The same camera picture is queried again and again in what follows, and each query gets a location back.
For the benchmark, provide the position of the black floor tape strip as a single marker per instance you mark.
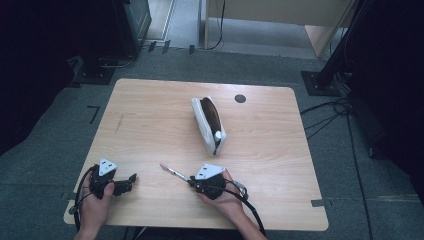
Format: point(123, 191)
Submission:
point(191, 49)

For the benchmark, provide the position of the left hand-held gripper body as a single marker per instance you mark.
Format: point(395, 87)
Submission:
point(101, 178)

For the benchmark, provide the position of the black slanted stand with base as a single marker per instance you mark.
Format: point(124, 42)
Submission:
point(325, 80)

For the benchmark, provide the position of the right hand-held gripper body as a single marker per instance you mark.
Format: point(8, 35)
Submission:
point(210, 183)

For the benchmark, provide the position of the person's right hand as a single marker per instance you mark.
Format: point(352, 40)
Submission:
point(230, 200)

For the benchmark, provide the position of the round grey table grommet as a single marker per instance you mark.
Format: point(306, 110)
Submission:
point(240, 98)

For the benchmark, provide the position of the dark curtain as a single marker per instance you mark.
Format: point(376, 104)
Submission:
point(30, 66)
point(393, 83)

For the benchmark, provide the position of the white capped pen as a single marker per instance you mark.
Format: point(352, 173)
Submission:
point(217, 135)

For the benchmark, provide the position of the white pencil case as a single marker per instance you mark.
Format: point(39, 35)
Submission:
point(205, 128)

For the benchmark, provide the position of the black angled floor tape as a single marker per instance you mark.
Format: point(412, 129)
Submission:
point(95, 111)

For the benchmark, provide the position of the silver pen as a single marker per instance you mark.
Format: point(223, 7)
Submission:
point(173, 172)

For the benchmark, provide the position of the person's left hand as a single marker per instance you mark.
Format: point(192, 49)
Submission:
point(95, 208)

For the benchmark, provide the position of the black stand base plate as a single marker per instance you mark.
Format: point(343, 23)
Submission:
point(94, 75)

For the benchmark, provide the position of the black cabinet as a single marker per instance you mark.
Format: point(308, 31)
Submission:
point(133, 26)

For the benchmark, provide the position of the grey floor tape strip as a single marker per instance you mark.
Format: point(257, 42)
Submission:
point(317, 202)

